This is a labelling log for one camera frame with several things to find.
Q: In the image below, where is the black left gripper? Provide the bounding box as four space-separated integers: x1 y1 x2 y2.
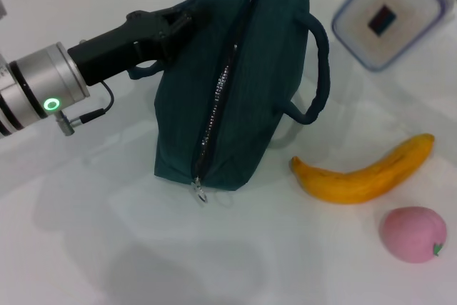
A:
67 0 210 87

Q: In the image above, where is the dark teal insulated lunch bag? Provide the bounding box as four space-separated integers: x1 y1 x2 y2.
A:
128 0 331 206

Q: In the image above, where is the clear blue-rimmed lunch box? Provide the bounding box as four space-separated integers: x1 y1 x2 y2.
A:
331 0 451 73

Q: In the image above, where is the yellow banana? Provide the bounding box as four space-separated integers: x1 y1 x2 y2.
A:
289 133 436 205

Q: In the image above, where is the pink toy peach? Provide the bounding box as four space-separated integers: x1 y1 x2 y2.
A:
378 206 448 264

